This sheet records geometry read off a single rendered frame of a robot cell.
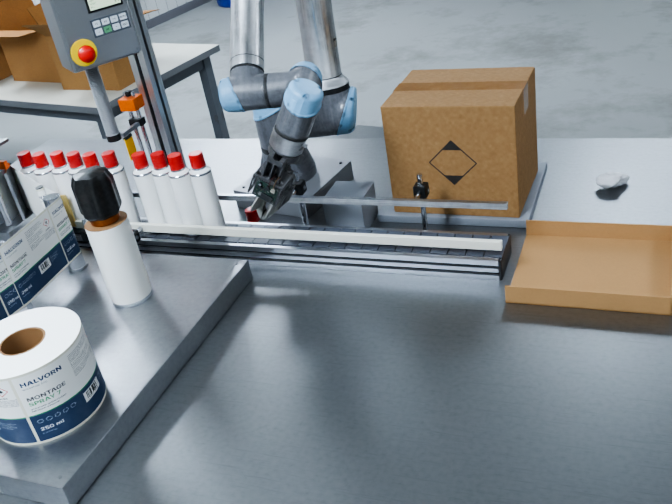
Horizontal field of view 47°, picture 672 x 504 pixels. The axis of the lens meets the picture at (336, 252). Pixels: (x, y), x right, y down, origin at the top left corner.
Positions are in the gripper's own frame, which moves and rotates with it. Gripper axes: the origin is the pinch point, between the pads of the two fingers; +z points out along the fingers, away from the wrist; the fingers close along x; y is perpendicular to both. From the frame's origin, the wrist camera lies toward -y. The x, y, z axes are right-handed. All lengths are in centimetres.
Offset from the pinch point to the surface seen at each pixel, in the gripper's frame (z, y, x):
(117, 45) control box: -17, -8, -47
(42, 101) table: 97, -116, -136
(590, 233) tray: -28, -12, 66
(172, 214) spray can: 11.9, 2.4, -20.5
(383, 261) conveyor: -8.3, 5.9, 29.6
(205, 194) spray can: 1.8, 2.0, -14.1
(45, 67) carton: 98, -140, -153
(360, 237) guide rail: -10.3, 4.8, 22.8
